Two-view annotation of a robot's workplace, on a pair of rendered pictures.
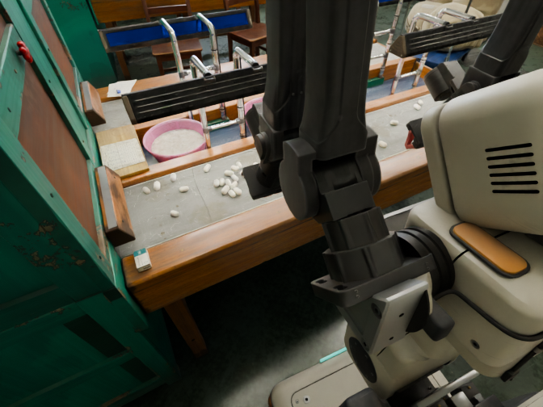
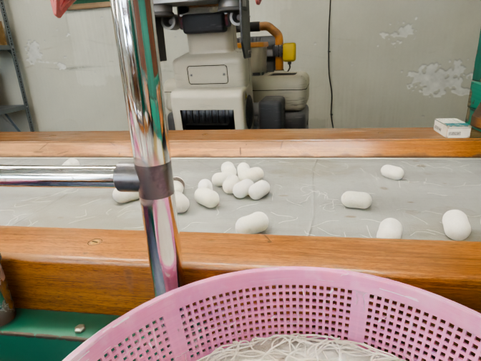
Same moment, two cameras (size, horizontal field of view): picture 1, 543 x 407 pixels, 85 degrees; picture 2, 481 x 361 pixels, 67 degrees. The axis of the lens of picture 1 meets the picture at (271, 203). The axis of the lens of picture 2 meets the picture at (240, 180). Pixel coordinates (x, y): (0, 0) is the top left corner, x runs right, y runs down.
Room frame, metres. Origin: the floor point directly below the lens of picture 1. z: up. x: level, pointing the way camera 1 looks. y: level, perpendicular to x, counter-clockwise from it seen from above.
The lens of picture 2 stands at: (1.13, 0.43, 0.92)
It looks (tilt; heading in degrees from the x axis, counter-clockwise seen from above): 20 degrees down; 217
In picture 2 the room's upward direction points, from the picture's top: 3 degrees counter-clockwise
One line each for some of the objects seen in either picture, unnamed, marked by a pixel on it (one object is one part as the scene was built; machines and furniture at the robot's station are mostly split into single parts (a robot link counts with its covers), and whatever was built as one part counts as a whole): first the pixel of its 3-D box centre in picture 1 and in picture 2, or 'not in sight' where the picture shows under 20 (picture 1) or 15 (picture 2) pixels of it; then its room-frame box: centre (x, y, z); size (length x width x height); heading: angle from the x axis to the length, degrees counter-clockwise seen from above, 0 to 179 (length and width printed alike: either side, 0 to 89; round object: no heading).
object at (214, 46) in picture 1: (195, 77); not in sight; (1.30, 0.33, 0.90); 0.20 x 0.19 x 0.45; 117
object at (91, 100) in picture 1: (92, 102); not in sight; (1.22, 0.79, 0.83); 0.30 x 0.06 x 0.07; 27
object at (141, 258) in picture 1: (142, 259); (451, 127); (0.44, 0.36, 0.77); 0.06 x 0.04 x 0.02; 27
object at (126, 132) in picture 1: (120, 150); not in sight; (0.94, 0.59, 0.77); 0.33 x 0.15 x 0.01; 27
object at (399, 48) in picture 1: (456, 31); not in sight; (1.32, -0.74, 1.08); 0.62 x 0.08 x 0.07; 117
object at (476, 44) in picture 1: (447, 27); not in sight; (3.61, -1.92, 0.40); 0.74 x 0.56 x 0.38; 114
